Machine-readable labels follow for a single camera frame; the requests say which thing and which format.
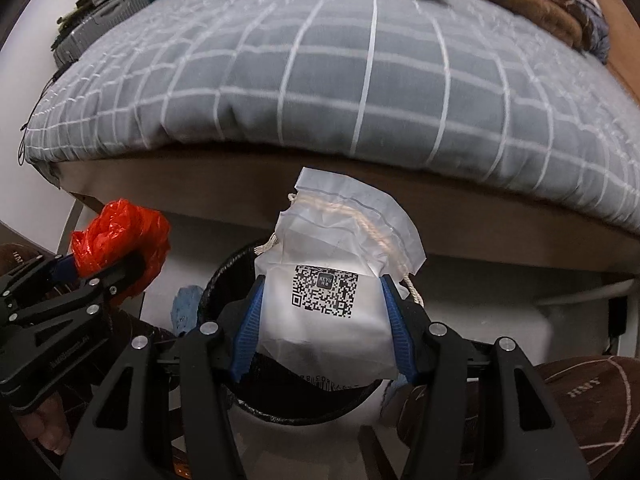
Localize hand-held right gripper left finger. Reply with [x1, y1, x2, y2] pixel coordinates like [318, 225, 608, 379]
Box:
[60, 276, 266, 480]

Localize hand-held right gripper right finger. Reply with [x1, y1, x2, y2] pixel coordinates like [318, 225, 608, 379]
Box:
[379, 276, 592, 480]

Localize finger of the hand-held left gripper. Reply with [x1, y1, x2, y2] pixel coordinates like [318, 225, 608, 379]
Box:
[0, 254, 77, 297]
[7, 251, 147, 333]

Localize red plastic bag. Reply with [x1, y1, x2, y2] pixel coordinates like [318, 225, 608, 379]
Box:
[70, 199, 172, 307]

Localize white drawstring pouch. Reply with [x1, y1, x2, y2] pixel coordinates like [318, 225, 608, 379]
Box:
[252, 166, 427, 379]

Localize black lined waste bin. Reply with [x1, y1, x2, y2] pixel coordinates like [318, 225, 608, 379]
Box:
[197, 241, 401, 427]

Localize person's left hand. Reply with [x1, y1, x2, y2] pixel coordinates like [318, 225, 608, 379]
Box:
[12, 390, 73, 457]

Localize person's brown patterned pants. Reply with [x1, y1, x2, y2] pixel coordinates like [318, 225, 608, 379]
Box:
[0, 242, 640, 480]

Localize grey suitcase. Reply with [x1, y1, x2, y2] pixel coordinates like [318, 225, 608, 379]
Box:
[52, 0, 152, 69]

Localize bed with grey checked sheet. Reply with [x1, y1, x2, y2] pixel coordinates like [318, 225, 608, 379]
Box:
[20, 0, 640, 283]

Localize wooden headboard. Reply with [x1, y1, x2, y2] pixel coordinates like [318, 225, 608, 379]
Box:
[590, 0, 640, 107]

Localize patterned pillow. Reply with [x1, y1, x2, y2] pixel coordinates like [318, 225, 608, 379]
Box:
[530, 0, 612, 63]

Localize black charger cable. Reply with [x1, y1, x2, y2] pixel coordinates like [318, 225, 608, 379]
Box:
[17, 67, 68, 167]

